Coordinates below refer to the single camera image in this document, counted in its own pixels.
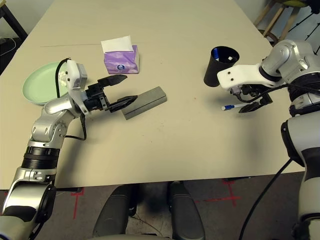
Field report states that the white looped cable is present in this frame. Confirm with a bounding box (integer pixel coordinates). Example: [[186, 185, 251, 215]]
[[0, 37, 17, 57]]

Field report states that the grey robot right leg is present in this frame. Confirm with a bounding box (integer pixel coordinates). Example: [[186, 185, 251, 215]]
[[167, 181, 206, 240]]

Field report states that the black plastic cup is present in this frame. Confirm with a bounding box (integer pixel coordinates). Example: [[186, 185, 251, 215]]
[[203, 45, 240, 88]]

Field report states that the light green plate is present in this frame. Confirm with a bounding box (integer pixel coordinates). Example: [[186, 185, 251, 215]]
[[22, 61, 70, 105]]

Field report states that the white and blue pen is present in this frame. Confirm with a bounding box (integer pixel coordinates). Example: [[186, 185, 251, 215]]
[[220, 104, 243, 111]]

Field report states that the black fabric bag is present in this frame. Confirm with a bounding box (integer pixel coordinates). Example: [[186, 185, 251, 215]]
[[0, 37, 26, 75]]

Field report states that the purple tissue box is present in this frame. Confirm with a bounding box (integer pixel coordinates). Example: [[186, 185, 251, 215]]
[[103, 44, 140, 75]]

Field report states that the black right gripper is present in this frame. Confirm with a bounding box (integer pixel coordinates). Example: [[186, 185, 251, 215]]
[[229, 84, 273, 115]]

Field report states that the black tripod stand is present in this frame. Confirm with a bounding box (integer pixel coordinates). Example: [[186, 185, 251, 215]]
[[288, 0, 320, 55]]

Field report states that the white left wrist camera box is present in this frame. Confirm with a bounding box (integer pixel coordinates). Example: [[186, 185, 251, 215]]
[[65, 59, 90, 116]]

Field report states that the beige side table black frame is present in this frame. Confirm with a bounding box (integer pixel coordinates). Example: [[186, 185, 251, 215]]
[[0, 0, 29, 38]]

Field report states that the grey glasses case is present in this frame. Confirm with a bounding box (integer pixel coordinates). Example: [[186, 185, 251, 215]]
[[122, 86, 168, 121]]

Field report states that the wooden stool green seat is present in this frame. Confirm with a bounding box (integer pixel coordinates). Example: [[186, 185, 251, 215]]
[[253, 0, 311, 45]]

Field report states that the grey robot left leg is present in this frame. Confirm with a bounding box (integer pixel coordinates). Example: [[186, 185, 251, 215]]
[[92, 184, 138, 238]]

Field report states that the grey robot leg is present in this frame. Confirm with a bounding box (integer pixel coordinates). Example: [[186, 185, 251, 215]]
[[92, 184, 138, 238], [167, 181, 206, 240]]

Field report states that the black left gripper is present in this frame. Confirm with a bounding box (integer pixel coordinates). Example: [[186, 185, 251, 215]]
[[83, 74, 139, 113]]

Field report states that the white tissue sheet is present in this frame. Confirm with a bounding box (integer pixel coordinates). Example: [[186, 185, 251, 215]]
[[100, 35, 133, 53]]

